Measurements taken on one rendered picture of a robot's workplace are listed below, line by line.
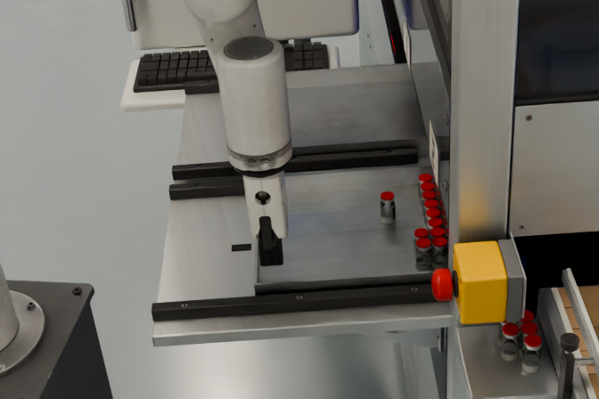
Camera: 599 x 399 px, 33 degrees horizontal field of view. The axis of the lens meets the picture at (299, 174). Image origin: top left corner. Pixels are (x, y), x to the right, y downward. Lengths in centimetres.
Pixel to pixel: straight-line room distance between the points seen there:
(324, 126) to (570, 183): 62
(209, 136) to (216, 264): 35
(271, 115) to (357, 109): 57
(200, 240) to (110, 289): 137
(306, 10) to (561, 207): 107
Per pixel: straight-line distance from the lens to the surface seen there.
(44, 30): 443
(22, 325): 147
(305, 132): 176
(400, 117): 179
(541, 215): 128
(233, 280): 145
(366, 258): 146
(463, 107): 117
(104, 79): 395
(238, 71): 122
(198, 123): 182
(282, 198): 132
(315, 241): 150
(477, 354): 133
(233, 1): 118
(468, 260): 122
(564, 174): 125
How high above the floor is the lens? 180
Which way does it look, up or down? 34 degrees down
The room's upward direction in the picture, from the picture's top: 5 degrees counter-clockwise
